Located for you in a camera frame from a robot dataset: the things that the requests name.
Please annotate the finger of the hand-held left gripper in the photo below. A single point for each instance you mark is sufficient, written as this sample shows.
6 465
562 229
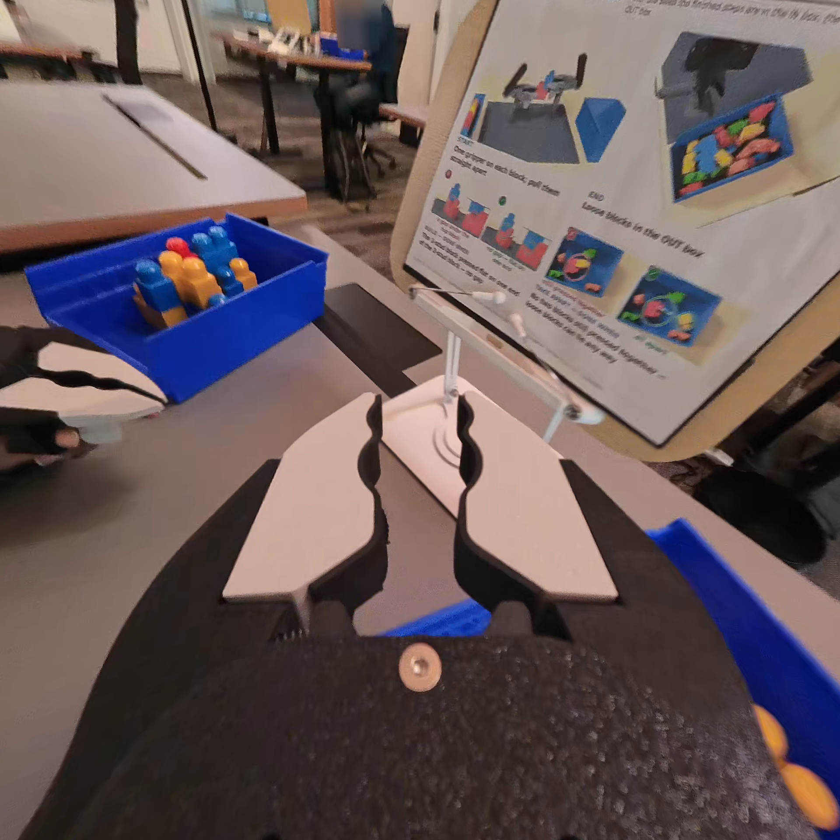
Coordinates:
92 361
79 401

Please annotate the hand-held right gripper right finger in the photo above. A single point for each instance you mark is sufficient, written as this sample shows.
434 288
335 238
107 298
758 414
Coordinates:
538 525

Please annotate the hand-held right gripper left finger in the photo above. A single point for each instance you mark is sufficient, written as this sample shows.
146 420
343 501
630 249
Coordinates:
302 525

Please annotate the group of assorted toy blocks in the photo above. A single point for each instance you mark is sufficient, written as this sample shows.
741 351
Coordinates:
197 282

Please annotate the blue object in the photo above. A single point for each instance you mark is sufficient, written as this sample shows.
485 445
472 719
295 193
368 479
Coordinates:
229 341

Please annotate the blue plastic bin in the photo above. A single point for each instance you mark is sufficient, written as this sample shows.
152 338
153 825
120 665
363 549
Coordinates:
754 623

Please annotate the person's left hand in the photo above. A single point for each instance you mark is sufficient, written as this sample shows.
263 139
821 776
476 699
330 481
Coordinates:
72 446

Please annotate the grey wood-edged desk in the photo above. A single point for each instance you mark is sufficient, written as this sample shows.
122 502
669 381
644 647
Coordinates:
98 164
403 115
289 58

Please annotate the black floor lamp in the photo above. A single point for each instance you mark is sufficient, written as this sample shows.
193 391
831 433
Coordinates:
199 65

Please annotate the printed instruction sheet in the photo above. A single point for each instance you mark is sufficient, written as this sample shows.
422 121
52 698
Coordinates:
656 197

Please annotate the black office chair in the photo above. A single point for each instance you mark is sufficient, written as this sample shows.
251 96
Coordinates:
358 105

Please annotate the small blue bin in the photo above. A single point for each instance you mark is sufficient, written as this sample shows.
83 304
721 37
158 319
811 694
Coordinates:
333 46

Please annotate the black post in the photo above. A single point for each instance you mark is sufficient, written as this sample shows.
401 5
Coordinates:
128 39

